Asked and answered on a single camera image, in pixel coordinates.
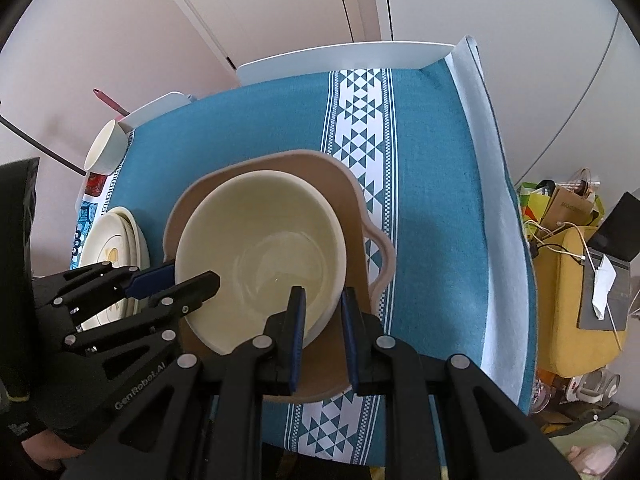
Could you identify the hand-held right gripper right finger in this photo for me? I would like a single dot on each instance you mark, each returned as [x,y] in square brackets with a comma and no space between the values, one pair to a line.
[348,340]

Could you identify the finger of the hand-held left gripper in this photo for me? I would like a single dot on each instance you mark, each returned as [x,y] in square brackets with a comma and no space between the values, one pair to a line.
[150,280]
[195,285]

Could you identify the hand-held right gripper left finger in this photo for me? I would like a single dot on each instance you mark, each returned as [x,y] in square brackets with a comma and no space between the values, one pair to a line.
[299,330]

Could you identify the white plate with duck print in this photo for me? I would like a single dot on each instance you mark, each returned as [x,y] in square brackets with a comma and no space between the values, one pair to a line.
[107,237]

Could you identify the cream round bowl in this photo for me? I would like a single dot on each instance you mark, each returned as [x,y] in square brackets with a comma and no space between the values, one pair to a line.
[260,220]

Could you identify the white round bowl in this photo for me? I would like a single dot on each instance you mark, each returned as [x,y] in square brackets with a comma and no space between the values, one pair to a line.
[107,150]

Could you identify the person's left hand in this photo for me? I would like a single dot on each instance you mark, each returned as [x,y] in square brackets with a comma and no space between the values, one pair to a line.
[55,452]

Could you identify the floral patterned cloth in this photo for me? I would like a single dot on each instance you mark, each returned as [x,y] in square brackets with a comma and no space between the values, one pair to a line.
[92,200]

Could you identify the teal tablecloth with triangle stripe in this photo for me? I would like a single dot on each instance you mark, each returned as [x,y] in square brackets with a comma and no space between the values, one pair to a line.
[430,160]

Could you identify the yellow stool with bags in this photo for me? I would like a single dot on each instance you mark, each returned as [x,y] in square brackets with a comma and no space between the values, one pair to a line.
[560,320]

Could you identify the green shopping bag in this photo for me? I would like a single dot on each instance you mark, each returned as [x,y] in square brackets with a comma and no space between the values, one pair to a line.
[532,200]

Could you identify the brown paper bag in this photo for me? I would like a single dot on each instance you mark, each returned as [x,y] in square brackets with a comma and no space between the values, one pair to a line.
[570,205]

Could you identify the green bedding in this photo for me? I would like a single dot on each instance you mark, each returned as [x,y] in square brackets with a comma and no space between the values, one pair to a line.
[590,435]

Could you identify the white paper tag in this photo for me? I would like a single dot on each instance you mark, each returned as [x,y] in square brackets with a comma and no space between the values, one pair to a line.
[604,285]

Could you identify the white panelled door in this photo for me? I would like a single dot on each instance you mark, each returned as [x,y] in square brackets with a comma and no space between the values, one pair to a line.
[260,5]

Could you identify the black laptop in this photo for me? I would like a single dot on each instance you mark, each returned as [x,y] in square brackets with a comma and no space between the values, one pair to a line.
[620,240]

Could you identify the white wardrobe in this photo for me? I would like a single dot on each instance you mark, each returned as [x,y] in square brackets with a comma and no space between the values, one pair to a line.
[500,35]

